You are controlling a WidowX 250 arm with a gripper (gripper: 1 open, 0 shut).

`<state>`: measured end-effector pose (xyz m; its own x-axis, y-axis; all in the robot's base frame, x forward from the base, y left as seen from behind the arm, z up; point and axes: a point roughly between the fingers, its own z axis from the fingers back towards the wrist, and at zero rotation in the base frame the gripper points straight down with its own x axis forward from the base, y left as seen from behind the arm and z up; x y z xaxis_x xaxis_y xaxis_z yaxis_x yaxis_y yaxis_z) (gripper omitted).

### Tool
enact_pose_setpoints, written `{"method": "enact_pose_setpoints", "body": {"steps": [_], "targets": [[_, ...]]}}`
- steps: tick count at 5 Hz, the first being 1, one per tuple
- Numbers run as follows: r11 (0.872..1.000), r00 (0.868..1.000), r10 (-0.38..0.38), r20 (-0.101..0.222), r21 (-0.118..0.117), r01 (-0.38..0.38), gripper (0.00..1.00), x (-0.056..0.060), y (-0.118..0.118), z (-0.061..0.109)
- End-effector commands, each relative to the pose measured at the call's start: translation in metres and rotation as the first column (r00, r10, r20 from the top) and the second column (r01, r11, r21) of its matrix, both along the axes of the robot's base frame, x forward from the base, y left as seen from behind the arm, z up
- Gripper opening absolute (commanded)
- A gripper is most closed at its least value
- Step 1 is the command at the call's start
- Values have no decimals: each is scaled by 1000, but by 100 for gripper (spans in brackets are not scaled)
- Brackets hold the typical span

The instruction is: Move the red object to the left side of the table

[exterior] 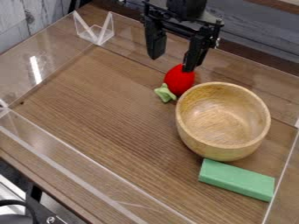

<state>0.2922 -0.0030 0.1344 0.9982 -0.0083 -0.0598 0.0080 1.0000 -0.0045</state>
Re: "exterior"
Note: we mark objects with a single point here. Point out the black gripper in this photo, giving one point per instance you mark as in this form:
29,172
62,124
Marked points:
180,17

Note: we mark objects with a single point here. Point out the red plush strawberry toy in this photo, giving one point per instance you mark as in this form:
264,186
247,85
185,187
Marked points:
176,82

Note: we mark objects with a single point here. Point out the wooden bowl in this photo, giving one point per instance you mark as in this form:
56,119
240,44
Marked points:
221,120

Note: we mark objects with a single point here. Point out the green foam block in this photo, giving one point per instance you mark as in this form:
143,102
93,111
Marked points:
237,180

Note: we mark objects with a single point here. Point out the clear acrylic enclosure wall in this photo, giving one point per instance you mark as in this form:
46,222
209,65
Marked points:
99,195

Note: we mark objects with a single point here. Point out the black table leg bracket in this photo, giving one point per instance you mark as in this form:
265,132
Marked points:
42,214

